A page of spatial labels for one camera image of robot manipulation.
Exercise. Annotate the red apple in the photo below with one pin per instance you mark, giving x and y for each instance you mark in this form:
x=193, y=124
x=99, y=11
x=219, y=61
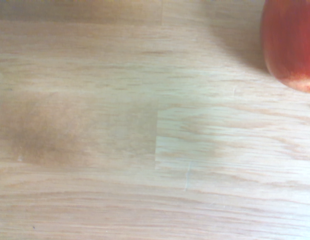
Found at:
x=290, y=40

